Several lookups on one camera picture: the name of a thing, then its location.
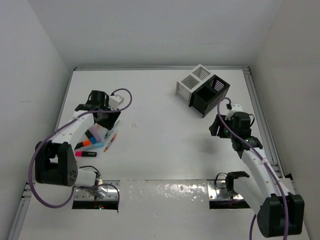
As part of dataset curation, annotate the orange gel pen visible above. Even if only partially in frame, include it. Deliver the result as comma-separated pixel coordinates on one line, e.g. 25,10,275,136
103,132,118,152

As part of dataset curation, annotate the blue gel pen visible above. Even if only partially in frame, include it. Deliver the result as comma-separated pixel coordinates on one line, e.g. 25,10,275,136
104,130,111,140

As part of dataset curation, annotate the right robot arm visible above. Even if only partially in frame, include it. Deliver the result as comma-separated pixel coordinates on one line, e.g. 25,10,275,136
209,111,305,239

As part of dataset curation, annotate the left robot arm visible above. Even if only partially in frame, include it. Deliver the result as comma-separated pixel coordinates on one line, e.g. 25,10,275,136
34,90,124,187

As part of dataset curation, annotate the purple highlighter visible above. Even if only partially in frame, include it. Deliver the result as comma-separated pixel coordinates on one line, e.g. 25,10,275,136
89,125,102,143

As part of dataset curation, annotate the blue highlighter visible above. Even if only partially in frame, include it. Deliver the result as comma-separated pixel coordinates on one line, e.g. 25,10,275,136
88,140,105,149

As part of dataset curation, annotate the orange highlighter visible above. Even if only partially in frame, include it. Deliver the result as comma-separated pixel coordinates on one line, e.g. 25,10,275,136
75,140,91,149

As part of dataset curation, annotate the black slotted container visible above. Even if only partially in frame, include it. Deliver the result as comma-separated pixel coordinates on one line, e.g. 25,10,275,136
189,74,231,118

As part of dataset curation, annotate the pink highlighter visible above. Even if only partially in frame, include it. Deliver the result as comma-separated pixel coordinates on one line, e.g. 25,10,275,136
75,151,97,157

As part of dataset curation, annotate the white slotted container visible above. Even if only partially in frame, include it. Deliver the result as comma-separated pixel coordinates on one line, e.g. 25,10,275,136
175,64,213,102

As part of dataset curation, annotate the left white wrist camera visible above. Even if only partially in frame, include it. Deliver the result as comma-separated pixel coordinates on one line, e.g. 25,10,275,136
108,95,124,110

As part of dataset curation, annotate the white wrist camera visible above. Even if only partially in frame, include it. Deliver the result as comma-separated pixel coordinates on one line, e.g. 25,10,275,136
108,95,124,110
225,102,243,120

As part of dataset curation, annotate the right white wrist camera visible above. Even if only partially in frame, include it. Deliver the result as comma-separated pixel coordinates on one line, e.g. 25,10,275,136
225,102,243,120

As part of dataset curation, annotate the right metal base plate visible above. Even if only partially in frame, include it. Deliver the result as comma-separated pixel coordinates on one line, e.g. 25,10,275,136
207,179,244,201

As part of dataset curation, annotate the metal base plate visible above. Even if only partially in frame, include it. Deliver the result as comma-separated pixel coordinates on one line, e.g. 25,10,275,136
74,179,120,201
207,179,244,201

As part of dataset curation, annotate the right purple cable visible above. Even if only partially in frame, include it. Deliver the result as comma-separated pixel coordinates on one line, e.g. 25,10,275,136
216,97,291,240

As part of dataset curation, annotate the purple cable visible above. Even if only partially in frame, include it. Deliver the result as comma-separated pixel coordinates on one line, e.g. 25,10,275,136
28,88,133,209
216,97,291,240

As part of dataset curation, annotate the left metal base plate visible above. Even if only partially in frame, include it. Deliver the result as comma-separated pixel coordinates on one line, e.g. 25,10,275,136
74,179,120,201

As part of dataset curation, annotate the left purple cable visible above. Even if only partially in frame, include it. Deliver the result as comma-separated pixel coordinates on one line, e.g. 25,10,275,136
28,88,133,209

